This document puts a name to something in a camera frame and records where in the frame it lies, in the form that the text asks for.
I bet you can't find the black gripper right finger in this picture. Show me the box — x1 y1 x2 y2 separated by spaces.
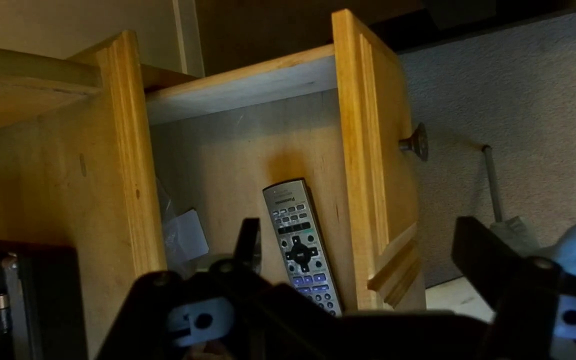
452 216 556 311

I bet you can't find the silver remote control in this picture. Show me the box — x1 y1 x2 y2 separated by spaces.
262 177 342 316

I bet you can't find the wooden desk drawer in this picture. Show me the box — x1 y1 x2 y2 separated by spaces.
147 9 426 311

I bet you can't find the wooden roll-top desk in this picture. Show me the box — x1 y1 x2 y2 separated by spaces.
0 32 165 353

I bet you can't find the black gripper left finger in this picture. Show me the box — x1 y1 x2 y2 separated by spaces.
234 218 262 267

